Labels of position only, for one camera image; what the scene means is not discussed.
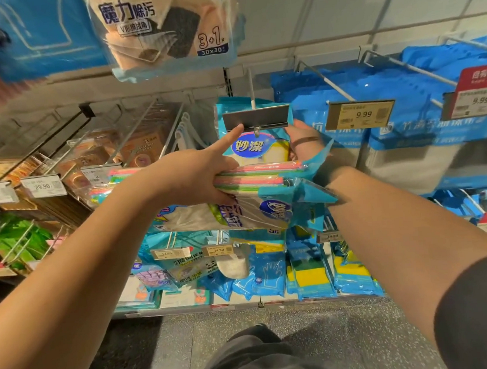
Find pink goods pile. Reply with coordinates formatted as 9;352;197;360
107;255;178;311

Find teal cotton cloth packets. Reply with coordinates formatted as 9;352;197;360
214;92;297;170

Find hanging green packets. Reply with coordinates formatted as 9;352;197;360
0;210;57;270

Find person's right forearm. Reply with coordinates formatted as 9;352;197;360
309;150;487;369

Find person's left hand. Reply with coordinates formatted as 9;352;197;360
138;123;252;215

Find teal multicolour cloth packets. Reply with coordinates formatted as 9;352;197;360
144;140;342;241

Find metal peg hook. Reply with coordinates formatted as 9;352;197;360
361;42;443;94
245;68;259;109
294;54;356;107
442;33;487;60

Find red white price tag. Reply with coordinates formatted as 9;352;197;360
438;64;487;121

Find person's grey trousers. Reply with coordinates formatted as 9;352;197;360
186;318;343;369

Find yellowish price tag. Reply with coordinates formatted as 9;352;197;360
323;97;397;133
223;104;294;135

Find blue antibacterial cloth packets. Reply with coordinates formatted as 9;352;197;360
270;61;378;176

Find small yellowish shelf tag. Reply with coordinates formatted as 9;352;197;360
205;242;235;259

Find person's dark right sleeve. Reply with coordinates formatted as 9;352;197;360
428;254;487;369

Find yellow green sponge packets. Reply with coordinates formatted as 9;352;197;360
285;230;384;304

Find blue steel-cloth packets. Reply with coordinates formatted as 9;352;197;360
401;37;487;74

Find blue glove packets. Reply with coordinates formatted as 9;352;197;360
194;246;291;305

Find striped sponge packets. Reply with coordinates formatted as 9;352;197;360
433;184;487;256

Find hanging brownish packets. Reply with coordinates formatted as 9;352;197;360
0;99;192;232

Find person's right hand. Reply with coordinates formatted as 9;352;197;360
285;117;328;165

